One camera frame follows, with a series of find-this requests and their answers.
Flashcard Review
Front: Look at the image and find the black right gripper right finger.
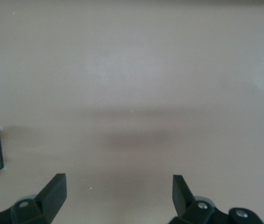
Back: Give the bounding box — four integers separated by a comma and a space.
169, 174, 264, 224

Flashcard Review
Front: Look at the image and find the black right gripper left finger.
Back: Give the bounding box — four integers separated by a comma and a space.
0, 173, 67, 224

